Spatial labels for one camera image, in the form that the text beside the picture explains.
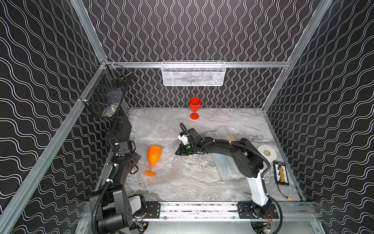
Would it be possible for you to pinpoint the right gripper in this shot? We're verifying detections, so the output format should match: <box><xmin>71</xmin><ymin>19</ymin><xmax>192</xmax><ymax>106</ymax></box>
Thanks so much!
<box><xmin>173</xmin><ymin>143</ymin><xmax>195</xmax><ymax>156</ymax></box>

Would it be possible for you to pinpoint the orange plastic wine glass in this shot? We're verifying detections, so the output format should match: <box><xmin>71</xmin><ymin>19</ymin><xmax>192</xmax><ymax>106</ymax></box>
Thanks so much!
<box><xmin>143</xmin><ymin>146</ymin><xmax>162</xmax><ymax>176</ymax></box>

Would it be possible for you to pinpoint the bubble orange glass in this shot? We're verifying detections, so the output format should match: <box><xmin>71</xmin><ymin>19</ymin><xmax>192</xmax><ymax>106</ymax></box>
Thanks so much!
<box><xmin>136</xmin><ymin>139</ymin><xmax>181</xmax><ymax>185</ymax></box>

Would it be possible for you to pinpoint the red plastic wine glass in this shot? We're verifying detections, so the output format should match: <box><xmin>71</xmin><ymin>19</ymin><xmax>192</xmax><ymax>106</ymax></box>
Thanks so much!
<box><xmin>189</xmin><ymin>97</ymin><xmax>201</xmax><ymax>120</ymax></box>

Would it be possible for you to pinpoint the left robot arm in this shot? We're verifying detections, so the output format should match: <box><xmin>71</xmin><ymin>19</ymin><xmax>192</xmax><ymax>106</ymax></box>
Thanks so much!
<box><xmin>89</xmin><ymin>152</ymin><xmax>141</xmax><ymax>234</ymax></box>

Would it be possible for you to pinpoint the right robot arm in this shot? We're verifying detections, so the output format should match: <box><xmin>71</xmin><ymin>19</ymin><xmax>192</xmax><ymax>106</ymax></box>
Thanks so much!
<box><xmin>175</xmin><ymin>136</ymin><xmax>283</xmax><ymax>220</ymax></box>

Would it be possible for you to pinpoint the bubble wrapped blue glass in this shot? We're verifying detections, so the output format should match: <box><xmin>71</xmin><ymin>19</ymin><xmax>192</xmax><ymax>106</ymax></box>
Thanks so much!
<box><xmin>212</xmin><ymin>153</ymin><xmax>245</xmax><ymax>182</ymax></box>

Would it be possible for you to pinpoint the black speaker box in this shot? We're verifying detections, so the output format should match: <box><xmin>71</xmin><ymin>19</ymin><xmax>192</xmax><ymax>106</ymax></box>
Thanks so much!
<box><xmin>105</xmin><ymin>112</ymin><xmax>131</xmax><ymax>149</ymax></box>

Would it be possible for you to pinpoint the white tape roll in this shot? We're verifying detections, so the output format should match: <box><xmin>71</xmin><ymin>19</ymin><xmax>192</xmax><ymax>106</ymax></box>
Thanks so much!
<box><xmin>257</xmin><ymin>145</ymin><xmax>277</xmax><ymax>162</ymax></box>

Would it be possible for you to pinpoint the black battery charger box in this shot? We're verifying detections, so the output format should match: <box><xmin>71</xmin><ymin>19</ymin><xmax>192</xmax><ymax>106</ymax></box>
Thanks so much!
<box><xmin>273</xmin><ymin>160</ymin><xmax>289</xmax><ymax>186</ymax></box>

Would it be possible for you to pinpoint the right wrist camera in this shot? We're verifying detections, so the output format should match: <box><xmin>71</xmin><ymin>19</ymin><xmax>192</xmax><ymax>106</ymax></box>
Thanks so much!
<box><xmin>178</xmin><ymin>128</ymin><xmax>203</xmax><ymax>145</ymax></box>

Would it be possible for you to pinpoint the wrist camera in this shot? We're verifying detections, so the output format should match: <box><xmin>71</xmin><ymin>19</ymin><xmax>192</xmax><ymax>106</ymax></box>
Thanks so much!
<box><xmin>118</xmin><ymin>140</ymin><xmax>136</xmax><ymax>155</ymax></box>
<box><xmin>178</xmin><ymin>128</ymin><xmax>203</xmax><ymax>145</ymax></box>

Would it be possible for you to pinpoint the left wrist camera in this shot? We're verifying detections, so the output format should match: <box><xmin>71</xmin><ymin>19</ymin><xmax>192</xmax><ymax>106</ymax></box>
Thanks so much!
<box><xmin>118</xmin><ymin>140</ymin><xmax>136</xmax><ymax>155</ymax></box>

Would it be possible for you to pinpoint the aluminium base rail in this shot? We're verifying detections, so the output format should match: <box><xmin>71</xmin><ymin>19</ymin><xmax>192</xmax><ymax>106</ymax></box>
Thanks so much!
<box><xmin>138</xmin><ymin>201</ymin><xmax>317</xmax><ymax>222</ymax></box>

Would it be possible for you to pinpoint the black wire mesh basket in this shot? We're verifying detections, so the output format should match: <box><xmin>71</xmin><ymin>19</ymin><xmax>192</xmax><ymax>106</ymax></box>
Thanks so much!
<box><xmin>83</xmin><ymin>64</ymin><xmax>134</xmax><ymax>119</ymax></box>

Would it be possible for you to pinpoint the white wire mesh basket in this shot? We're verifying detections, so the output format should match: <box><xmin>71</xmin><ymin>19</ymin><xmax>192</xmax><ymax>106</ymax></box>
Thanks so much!
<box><xmin>161</xmin><ymin>60</ymin><xmax>227</xmax><ymax>86</ymax></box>

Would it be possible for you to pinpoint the charger cable with yellow plug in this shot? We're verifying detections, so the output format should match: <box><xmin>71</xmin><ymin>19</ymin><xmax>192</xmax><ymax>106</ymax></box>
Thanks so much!
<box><xmin>277</xmin><ymin>184</ymin><xmax>294</xmax><ymax>201</ymax></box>

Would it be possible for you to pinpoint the aluminium frame corner post left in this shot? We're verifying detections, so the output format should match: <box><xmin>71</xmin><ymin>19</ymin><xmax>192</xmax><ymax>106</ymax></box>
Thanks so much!
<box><xmin>71</xmin><ymin>0</ymin><xmax>108</xmax><ymax>61</ymax></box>

